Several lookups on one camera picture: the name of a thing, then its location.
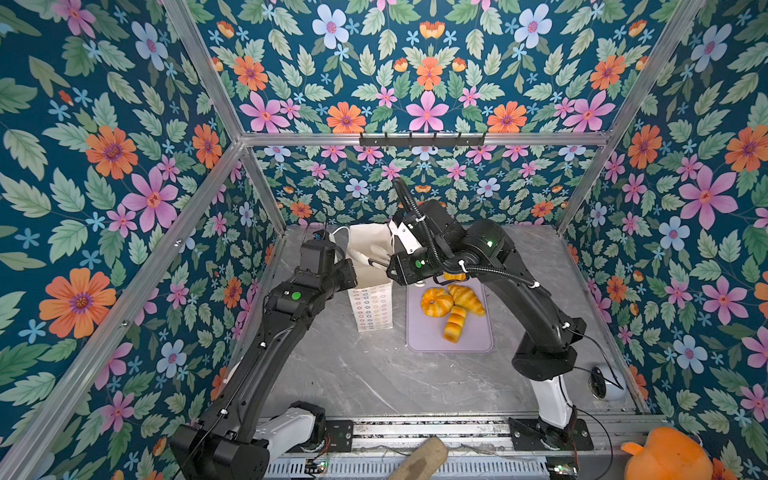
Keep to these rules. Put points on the orange plush toy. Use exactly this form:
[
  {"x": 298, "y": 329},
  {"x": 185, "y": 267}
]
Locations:
[{"x": 667, "y": 454}]

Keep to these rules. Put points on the pumpkin shaped bread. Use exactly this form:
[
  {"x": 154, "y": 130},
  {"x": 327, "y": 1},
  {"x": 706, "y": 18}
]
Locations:
[{"x": 436, "y": 303}]

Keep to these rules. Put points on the golden croissant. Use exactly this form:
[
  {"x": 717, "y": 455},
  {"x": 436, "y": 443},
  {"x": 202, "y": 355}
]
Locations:
[{"x": 466, "y": 298}]

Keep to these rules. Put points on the black hook rail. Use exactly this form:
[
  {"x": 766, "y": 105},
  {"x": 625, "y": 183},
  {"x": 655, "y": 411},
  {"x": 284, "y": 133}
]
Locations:
[{"x": 409, "y": 140}]

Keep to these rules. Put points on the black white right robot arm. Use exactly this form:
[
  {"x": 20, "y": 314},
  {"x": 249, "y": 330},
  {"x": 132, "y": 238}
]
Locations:
[{"x": 430, "y": 243}]

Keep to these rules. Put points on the white paper bag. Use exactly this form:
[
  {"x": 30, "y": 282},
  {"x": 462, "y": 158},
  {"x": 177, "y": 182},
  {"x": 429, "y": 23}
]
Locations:
[{"x": 371, "y": 300}]

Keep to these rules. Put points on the lilac plastic tray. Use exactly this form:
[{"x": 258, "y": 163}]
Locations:
[{"x": 425, "y": 334}]

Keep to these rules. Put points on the small round striped bun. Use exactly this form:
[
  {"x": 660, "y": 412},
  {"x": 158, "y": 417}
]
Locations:
[{"x": 454, "y": 277}]

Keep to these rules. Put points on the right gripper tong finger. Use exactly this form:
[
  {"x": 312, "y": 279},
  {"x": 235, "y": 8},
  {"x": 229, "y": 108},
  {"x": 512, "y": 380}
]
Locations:
[
  {"x": 379, "y": 252},
  {"x": 377, "y": 263}
]

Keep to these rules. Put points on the brown cylindrical roll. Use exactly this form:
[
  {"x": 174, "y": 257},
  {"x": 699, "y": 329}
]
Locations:
[{"x": 424, "y": 462}]

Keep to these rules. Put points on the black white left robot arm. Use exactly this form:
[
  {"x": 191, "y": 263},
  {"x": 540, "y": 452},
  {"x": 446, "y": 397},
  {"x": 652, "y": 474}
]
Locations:
[{"x": 230, "y": 441}]

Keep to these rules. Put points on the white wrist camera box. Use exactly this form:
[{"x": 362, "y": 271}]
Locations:
[{"x": 403, "y": 238}]

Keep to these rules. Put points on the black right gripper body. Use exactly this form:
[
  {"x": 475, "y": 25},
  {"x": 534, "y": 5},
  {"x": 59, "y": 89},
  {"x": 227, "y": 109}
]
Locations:
[{"x": 416, "y": 267}]

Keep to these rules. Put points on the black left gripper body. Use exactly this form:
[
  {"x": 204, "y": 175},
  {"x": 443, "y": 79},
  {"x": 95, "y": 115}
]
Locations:
[{"x": 343, "y": 275}]

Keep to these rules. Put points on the segmented yellow bread loaf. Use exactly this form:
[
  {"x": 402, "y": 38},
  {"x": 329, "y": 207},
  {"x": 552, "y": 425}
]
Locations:
[{"x": 455, "y": 324}]

